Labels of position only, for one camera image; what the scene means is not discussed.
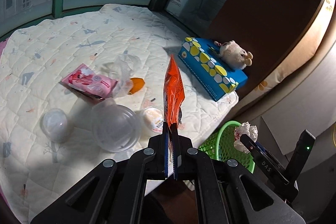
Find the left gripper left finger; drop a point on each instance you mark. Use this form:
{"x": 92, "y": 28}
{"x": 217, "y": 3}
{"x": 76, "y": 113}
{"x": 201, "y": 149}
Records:
{"x": 113, "y": 191}

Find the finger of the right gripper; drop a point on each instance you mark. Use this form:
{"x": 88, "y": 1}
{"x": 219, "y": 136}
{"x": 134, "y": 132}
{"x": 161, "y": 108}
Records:
{"x": 269, "y": 165}
{"x": 300, "y": 156}

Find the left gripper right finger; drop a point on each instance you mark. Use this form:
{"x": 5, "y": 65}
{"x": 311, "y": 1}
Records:
{"x": 226, "y": 192}

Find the white paper ball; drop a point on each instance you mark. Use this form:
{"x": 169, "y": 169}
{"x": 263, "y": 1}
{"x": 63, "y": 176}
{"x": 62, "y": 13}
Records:
{"x": 245, "y": 129}

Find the clear plastic container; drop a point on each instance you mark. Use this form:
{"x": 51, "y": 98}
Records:
{"x": 115, "y": 128}

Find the small clear dome cup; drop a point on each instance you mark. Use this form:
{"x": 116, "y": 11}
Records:
{"x": 56, "y": 125}

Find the orange snack wrapper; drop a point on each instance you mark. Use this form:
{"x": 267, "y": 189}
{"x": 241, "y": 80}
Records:
{"x": 173, "y": 93}

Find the green plastic mesh trash basket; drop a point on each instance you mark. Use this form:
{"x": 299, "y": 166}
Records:
{"x": 220, "y": 146}

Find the small pudding cup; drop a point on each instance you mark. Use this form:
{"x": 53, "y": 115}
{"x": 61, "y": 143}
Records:
{"x": 152, "y": 119}

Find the white quilted bed mat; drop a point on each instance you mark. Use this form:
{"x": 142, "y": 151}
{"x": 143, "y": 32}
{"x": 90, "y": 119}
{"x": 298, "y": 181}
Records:
{"x": 36, "y": 171}

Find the orange peel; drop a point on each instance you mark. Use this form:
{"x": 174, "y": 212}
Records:
{"x": 137, "y": 85}

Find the beige plush toy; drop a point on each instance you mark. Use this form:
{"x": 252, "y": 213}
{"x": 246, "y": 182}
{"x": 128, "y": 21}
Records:
{"x": 233, "y": 55}

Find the pink snack packet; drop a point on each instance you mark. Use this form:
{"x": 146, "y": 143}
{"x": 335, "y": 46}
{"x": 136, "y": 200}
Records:
{"x": 88, "y": 83}

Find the blue tissue box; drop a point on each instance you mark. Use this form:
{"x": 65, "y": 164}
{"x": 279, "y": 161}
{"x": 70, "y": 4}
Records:
{"x": 200, "y": 56}

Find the floral pillow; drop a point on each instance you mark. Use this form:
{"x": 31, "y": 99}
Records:
{"x": 301, "y": 54}

